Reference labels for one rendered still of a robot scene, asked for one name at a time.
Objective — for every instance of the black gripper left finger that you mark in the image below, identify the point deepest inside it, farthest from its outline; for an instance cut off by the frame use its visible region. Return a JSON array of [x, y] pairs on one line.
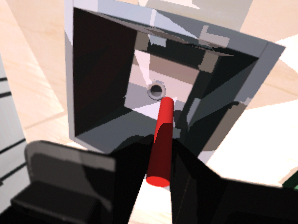
[[114, 178]]

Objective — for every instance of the dark red peg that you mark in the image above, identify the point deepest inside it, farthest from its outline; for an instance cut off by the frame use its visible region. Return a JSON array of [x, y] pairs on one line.
[[159, 167]]

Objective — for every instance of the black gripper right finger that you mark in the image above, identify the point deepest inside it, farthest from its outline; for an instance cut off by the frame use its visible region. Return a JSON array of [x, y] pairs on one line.
[[199, 195]]

